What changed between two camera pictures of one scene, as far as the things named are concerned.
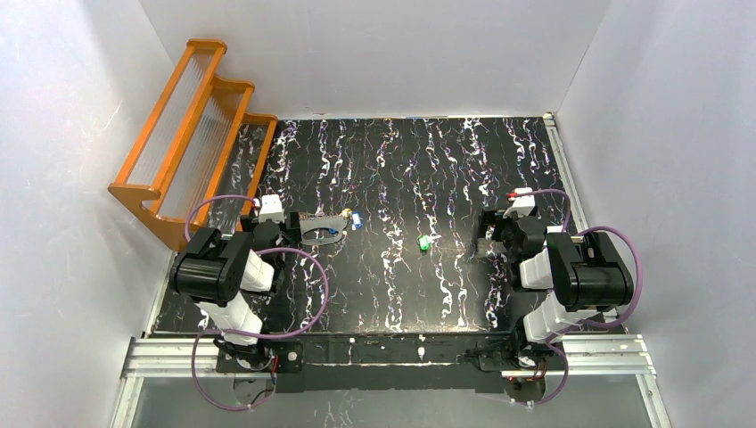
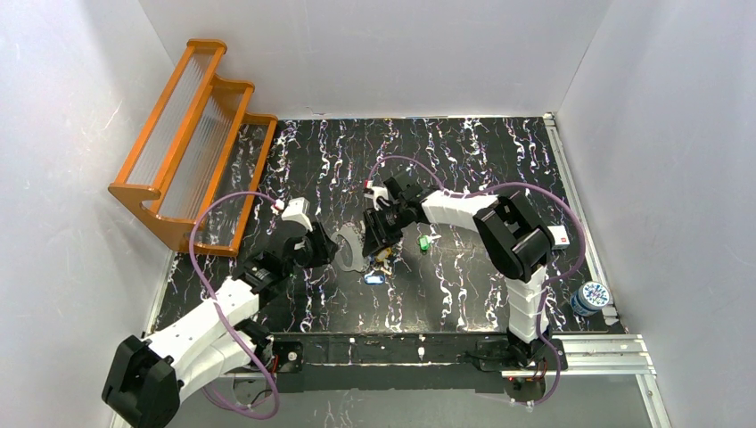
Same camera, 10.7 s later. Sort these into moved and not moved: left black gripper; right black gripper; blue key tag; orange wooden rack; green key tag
Moved: left black gripper; blue key tag; right black gripper
Not moved: green key tag; orange wooden rack
